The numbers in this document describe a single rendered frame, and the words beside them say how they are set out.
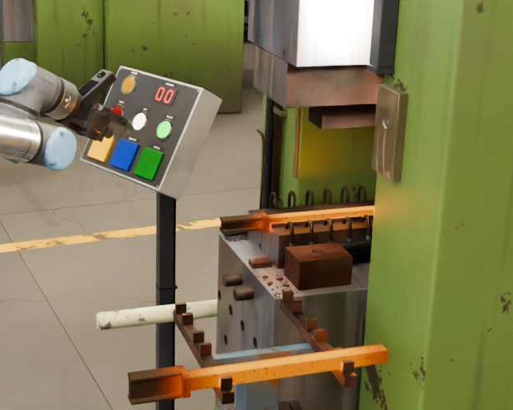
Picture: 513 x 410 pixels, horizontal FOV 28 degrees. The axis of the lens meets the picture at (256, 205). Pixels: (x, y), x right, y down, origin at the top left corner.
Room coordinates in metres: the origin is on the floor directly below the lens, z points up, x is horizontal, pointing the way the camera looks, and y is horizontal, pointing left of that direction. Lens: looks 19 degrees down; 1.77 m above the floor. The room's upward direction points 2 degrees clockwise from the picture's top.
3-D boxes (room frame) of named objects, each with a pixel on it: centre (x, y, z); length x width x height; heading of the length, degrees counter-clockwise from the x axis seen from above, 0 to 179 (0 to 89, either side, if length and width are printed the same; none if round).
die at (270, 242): (2.20, -0.21, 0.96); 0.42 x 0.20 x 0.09; 110
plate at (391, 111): (1.88, -0.25, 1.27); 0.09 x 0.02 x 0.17; 20
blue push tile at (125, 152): (2.54, 0.34, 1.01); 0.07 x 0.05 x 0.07; 45
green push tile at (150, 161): (2.47, 0.27, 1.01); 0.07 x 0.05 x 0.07; 45
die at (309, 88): (2.20, -0.21, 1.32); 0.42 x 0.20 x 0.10; 110
